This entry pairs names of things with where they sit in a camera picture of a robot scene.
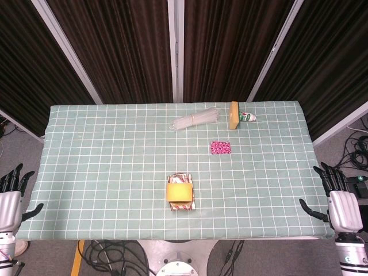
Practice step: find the green checked tablecloth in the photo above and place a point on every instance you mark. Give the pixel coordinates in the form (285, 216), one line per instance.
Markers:
(100, 172)

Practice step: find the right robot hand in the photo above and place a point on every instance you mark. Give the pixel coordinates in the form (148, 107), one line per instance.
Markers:
(345, 210)

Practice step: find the small white bottle green label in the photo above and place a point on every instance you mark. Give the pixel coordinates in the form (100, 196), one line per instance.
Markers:
(247, 116)

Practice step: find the dark brown curtain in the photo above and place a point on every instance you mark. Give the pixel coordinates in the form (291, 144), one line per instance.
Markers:
(230, 49)
(330, 66)
(26, 72)
(120, 49)

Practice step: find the white partition post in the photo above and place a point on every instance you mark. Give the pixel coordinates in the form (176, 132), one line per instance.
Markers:
(66, 54)
(276, 51)
(176, 49)

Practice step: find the white shoe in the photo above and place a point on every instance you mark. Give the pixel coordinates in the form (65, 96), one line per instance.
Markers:
(21, 248)

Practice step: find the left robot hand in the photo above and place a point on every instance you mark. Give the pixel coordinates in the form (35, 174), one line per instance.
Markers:
(10, 210)

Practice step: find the foil snack packet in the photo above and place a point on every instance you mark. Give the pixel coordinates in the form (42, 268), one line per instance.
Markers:
(179, 178)

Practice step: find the bundle of clear plastic sticks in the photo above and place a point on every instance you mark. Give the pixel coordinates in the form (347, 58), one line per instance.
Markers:
(195, 119)

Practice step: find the yellow floor tape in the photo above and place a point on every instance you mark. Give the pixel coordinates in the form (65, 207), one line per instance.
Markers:
(77, 258)

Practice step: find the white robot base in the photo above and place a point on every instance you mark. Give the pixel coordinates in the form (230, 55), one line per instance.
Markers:
(175, 256)

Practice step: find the wooden block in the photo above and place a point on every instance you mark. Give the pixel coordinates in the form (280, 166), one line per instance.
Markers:
(234, 115)

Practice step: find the flat yellow sponge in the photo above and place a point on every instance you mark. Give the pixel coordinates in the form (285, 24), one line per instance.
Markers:
(178, 192)

